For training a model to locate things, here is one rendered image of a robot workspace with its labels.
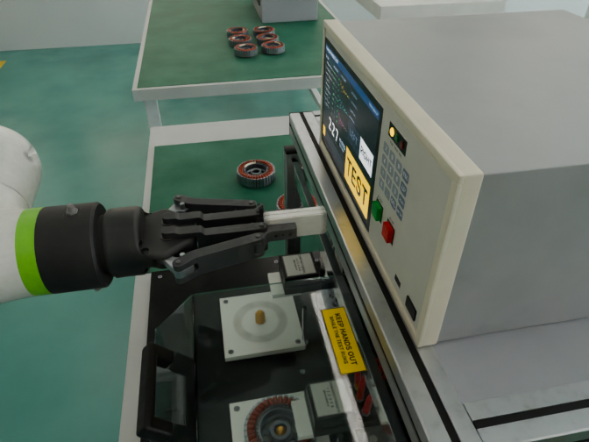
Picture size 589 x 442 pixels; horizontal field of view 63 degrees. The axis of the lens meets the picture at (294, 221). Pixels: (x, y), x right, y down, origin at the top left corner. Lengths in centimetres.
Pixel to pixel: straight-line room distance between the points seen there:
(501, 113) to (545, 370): 25
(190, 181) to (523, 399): 113
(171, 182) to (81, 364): 87
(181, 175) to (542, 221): 116
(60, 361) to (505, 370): 176
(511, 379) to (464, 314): 7
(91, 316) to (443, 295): 184
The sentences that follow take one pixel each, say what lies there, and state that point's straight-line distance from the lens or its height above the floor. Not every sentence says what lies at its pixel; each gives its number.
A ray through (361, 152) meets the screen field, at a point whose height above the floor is 122.
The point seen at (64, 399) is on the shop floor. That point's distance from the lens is 196.
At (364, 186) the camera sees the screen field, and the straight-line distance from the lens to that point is 61.
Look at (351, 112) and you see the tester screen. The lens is 64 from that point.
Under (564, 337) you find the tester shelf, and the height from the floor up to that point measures 111.
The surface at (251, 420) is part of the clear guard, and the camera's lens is 52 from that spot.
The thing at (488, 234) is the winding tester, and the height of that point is 125.
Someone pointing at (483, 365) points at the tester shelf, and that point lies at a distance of 52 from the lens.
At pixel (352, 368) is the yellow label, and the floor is 107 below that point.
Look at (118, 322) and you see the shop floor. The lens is 212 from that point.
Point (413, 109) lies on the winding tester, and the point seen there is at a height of 132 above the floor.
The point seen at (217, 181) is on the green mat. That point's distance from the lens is 143.
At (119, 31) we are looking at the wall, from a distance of 535.
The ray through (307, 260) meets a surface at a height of 92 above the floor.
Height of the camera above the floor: 151
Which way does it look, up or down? 37 degrees down
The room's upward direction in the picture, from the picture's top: straight up
